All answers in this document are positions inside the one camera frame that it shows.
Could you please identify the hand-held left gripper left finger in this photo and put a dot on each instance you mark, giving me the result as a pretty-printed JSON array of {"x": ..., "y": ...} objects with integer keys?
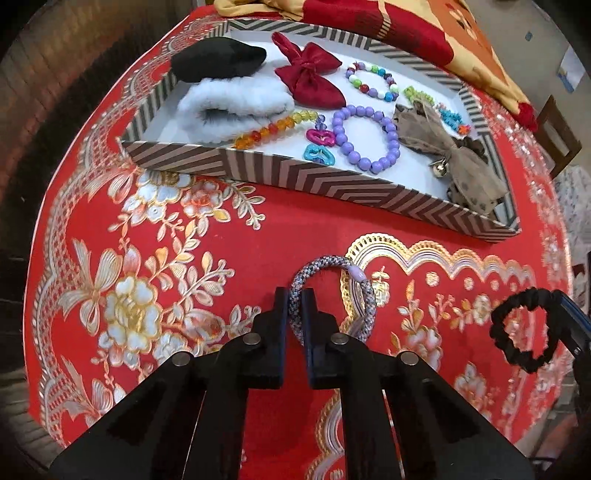
[{"x": 281, "y": 318}]

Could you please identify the brown leopard print bow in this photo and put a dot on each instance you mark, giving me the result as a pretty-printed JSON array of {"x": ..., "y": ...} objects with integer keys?
[{"x": 471, "y": 166}]

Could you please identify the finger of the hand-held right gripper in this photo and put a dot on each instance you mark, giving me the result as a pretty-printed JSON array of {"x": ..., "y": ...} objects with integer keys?
[{"x": 577, "y": 327}]

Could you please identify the black fluffy hair band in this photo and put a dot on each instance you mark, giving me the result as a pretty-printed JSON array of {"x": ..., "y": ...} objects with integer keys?
[{"x": 217, "y": 57}]

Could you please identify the red and yellow printed blanket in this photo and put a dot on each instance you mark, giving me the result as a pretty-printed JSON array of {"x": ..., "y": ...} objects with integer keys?
[{"x": 415, "y": 37}]

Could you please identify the blue heart charm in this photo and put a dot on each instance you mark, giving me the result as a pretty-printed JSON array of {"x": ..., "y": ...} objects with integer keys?
[{"x": 308, "y": 152}]

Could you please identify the red satin bow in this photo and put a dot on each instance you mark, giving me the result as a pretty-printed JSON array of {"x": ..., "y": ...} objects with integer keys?
[{"x": 309, "y": 71}]

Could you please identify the black scrunchie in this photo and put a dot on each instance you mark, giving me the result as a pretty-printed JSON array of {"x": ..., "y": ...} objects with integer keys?
[{"x": 531, "y": 362}]

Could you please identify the wooden chair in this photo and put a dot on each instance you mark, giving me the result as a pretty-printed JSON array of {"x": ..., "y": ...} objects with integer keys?
[{"x": 554, "y": 134}]

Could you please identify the white fluffy hair band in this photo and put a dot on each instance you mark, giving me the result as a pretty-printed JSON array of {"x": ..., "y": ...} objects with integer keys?
[{"x": 231, "y": 104}]

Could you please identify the pink heart charm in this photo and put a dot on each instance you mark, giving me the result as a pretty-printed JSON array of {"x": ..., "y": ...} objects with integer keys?
[{"x": 310, "y": 134}]

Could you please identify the striped cardboard tray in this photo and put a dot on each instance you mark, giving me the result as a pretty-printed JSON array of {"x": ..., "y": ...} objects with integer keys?
[{"x": 286, "y": 173}]

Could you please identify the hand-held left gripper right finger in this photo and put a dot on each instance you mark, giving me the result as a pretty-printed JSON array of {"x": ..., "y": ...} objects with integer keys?
[{"x": 308, "y": 323}]

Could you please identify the red floral bed sheet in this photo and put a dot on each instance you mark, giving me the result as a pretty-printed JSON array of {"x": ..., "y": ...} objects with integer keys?
[{"x": 161, "y": 230}]

